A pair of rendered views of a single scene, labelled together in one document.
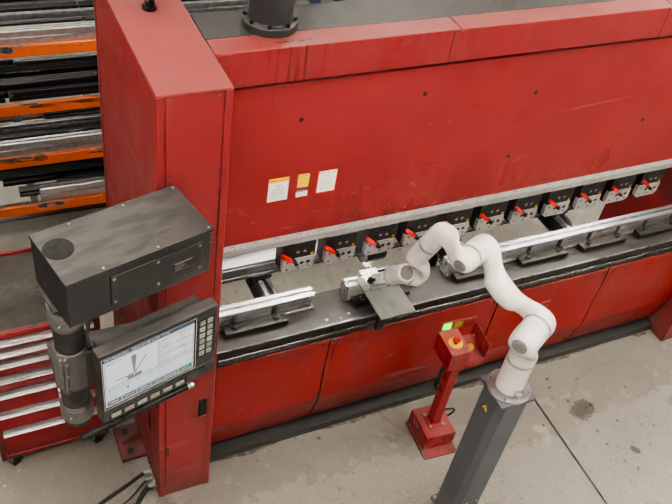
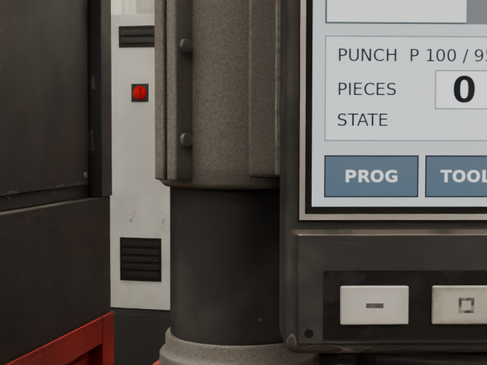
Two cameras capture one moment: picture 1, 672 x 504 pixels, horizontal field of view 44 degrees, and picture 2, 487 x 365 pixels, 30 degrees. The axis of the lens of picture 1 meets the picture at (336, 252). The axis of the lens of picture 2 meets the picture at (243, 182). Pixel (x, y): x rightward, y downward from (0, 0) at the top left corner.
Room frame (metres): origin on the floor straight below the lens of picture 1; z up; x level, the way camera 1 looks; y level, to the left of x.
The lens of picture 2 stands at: (1.23, 0.35, 1.36)
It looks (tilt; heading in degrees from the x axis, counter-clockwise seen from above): 3 degrees down; 44
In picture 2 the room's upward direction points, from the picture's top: straight up
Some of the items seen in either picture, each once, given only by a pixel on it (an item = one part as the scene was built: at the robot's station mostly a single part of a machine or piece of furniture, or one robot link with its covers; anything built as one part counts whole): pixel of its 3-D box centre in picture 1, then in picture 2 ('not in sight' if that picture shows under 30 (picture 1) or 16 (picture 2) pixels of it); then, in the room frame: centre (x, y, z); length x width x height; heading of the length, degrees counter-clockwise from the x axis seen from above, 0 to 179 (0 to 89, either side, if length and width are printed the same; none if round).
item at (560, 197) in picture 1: (553, 197); not in sight; (3.36, -1.01, 1.26); 0.15 x 0.09 x 0.17; 122
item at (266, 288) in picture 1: (252, 265); not in sight; (2.94, 0.40, 0.81); 0.64 x 0.08 x 0.14; 32
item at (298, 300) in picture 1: (262, 309); not in sight; (2.56, 0.28, 0.92); 0.50 x 0.06 x 0.10; 122
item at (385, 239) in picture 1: (376, 234); not in sight; (2.84, -0.17, 1.26); 0.15 x 0.09 x 0.17; 122
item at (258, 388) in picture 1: (462, 329); not in sight; (3.16, -0.76, 0.42); 3.00 x 0.21 x 0.83; 122
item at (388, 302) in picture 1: (385, 295); not in sight; (2.73, -0.26, 1.00); 0.26 x 0.18 x 0.01; 32
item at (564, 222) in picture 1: (543, 204); not in sight; (3.89, -1.13, 0.81); 0.64 x 0.08 x 0.14; 32
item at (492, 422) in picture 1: (478, 452); not in sight; (2.32, -0.83, 0.50); 0.18 x 0.18 x 1.00; 31
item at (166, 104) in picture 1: (159, 266); not in sight; (2.48, 0.73, 1.15); 0.85 x 0.25 x 2.30; 32
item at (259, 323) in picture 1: (255, 325); not in sight; (2.48, 0.29, 0.89); 0.30 x 0.05 x 0.03; 122
